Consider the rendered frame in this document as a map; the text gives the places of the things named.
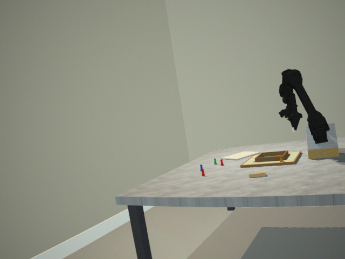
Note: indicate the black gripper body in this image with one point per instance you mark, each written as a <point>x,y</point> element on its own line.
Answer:
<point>294,114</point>

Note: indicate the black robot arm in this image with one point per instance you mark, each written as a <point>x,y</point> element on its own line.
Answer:
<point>292,79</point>

